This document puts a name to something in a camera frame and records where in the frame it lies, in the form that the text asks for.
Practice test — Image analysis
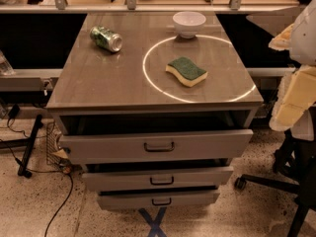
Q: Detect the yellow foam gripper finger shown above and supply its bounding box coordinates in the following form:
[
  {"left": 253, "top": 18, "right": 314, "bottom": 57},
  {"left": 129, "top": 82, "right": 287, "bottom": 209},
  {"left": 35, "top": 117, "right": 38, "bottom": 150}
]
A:
[
  {"left": 269, "top": 65, "right": 316, "bottom": 131},
  {"left": 269, "top": 25, "right": 293, "bottom": 51}
]

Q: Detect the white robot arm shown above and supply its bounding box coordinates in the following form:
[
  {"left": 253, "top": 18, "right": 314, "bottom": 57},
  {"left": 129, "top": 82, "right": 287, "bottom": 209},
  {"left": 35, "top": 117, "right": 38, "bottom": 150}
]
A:
[{"left": 269, "top": 0, "right": 316, "bottom": 131}]

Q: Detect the grey drawer cabinet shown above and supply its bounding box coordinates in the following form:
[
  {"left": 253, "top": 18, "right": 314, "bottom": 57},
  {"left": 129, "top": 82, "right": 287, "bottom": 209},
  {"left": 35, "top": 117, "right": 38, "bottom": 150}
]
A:
[{"left": 47, "top": 13, "right": 262, "bottom": 198}]

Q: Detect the black office chair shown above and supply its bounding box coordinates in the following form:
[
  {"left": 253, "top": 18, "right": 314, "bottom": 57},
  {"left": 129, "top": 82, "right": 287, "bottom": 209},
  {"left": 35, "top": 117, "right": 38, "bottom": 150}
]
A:
[{"left": 234, "top": 106, "right": 316, "bottom": 237}]

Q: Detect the white bowl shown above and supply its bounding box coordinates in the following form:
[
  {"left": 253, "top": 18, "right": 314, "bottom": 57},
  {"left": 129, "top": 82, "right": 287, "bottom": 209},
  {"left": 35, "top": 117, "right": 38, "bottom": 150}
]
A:
[{"left": 173, "top": 11, "right": 206, "bottom": 39}]

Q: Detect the green yellow sponge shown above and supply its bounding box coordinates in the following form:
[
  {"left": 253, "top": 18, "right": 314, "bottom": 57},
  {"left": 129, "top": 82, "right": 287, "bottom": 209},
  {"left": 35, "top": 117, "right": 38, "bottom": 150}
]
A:
[{"left": 166, "top": 57, "right": 208, "bottom": 88}]

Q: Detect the green soda can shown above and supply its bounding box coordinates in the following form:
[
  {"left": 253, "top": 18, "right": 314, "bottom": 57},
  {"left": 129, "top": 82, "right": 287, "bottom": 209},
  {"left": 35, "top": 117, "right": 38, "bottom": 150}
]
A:
[{"left": 90, "top": 26, "right": 122, "bottom": 52}]

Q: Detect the blue tape cross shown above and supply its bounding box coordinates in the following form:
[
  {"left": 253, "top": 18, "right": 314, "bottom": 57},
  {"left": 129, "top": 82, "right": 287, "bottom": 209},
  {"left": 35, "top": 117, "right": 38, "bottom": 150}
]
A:
[{"left": 138, "top": 207, "right": 167, "bottom": 237}]

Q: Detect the black floor stand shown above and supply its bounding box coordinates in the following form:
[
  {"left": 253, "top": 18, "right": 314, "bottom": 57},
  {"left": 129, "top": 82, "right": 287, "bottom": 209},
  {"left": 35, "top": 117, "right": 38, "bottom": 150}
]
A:
[{"left": 0, "top": 115, "right": 43, "bottom": 178}]

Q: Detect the clear plastic bottle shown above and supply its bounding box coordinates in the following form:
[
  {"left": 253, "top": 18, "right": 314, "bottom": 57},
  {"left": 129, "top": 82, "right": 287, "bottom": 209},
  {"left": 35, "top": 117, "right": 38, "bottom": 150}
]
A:
[{"left": 0, "top": 50, "right": 15, "bottom": 76}]

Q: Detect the wire basket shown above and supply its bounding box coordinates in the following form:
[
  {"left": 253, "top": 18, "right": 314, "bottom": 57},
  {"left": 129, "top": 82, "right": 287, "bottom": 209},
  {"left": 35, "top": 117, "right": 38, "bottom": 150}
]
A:
[{"left": 46, "top": 122, "right": 70, "bottom": 169}]

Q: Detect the grey rail shelf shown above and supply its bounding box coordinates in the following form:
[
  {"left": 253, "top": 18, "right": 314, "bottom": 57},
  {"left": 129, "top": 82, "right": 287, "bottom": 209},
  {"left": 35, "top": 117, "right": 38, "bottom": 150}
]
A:
[{"left": 0, "top": 68, "right": 62, "bottom": 92}]

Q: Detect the black floor cable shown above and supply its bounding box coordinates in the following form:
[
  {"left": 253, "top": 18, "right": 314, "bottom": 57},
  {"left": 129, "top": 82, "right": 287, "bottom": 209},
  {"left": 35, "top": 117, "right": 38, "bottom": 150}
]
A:
[{"left": 0, "top": 104, "right": 75, "bottom": 237}]

